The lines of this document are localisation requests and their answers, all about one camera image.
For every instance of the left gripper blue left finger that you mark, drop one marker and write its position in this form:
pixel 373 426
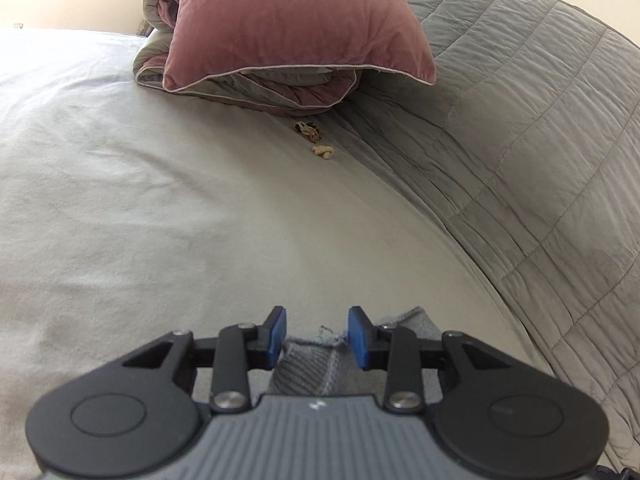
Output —
pixel 266 344

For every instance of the grey quilted headboard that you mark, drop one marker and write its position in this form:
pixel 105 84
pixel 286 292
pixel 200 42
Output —
pixel 527 150

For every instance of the small beige trinket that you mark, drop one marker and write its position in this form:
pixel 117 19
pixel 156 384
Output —
pixel 312 133

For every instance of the pink velvet pillow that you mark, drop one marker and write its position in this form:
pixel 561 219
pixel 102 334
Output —
pixel 223 37

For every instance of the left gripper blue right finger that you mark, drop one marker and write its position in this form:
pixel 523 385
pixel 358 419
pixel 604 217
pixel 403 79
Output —
pixel 369 342

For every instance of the folded grey pink duvet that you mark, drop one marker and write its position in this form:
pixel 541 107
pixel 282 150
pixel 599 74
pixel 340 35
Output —
pixel 289 91

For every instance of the grey knit sweater black pattern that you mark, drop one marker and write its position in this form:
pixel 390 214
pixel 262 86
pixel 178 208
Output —
pixel 325 365

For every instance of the grey bed sheet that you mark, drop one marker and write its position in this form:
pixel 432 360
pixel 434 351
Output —
pixel 127 213

